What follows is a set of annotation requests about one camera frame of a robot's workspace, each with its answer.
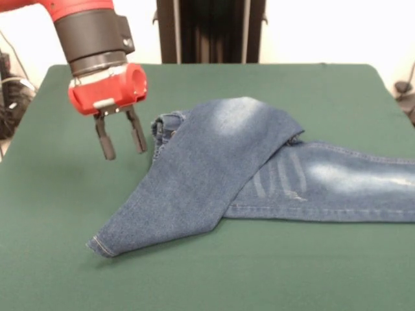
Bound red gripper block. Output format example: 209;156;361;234
67;63;148;161

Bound blue denim jeans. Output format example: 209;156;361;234
85;96;415;259

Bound dark green table cloth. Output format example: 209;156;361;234
0;63;415;311

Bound black cable bundle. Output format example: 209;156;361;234
0;29;38;163

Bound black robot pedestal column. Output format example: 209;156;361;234
155;0;269;64

